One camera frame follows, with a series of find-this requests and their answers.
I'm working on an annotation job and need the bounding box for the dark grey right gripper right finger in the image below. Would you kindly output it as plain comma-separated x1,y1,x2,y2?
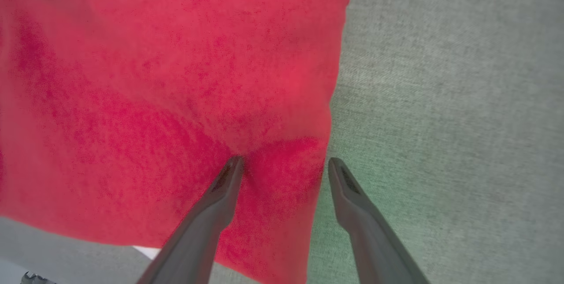
328,157,430,284

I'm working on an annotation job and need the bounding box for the grey sneaker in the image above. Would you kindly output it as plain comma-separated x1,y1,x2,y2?
20,271,56,284

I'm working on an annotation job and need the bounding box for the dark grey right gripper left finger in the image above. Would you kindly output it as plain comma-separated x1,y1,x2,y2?
137,156,245,284

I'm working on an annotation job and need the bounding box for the red and white garment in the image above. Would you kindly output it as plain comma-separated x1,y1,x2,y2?
0,0,351,284

